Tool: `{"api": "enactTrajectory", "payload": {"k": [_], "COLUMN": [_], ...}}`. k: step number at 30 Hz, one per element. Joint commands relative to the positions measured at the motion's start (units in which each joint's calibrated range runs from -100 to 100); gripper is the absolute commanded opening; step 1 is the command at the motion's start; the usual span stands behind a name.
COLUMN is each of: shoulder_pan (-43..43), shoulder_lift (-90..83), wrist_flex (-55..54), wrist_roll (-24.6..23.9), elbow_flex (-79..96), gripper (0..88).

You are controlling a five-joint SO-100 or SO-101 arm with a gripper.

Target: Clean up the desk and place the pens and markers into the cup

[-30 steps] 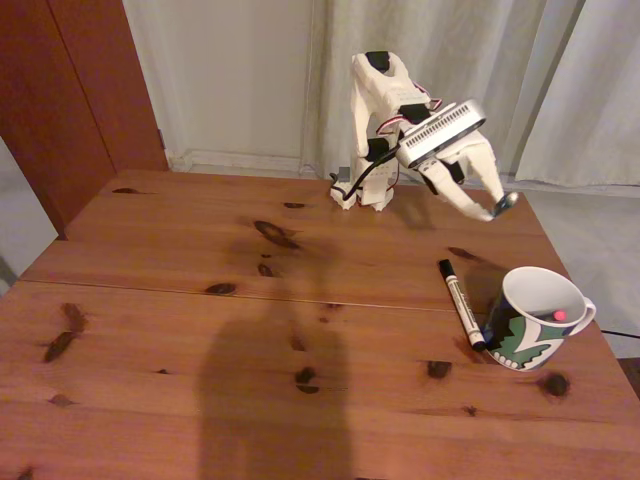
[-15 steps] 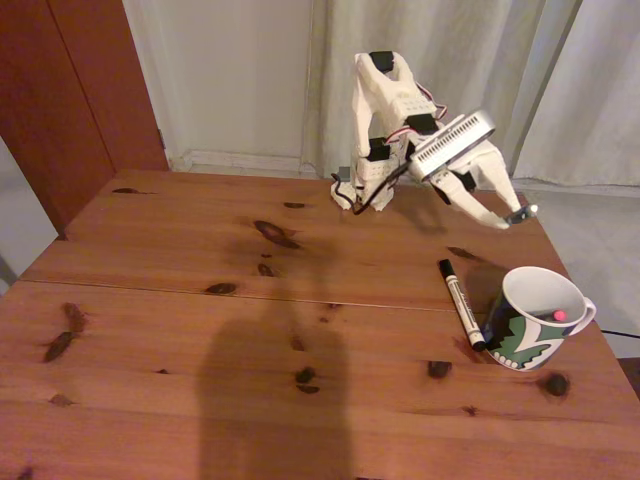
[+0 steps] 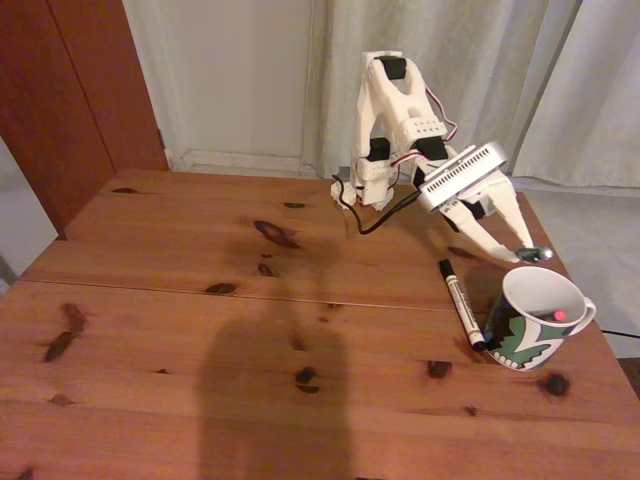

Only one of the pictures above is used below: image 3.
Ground silver camera box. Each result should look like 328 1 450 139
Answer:
417 141 509 215

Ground white mug with green pattern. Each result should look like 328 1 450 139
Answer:
480 265 598 372

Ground white baseboard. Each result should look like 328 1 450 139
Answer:
167 148 321 176

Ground white marker with black caps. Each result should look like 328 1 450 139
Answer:
438 258 487 352

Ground black camera cable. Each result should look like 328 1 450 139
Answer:
333 174 419 237

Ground brown wooden door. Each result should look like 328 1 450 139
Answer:
0 0 169 239

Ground white curtain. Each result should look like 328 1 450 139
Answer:
514 0 640 190
302 0 586 185

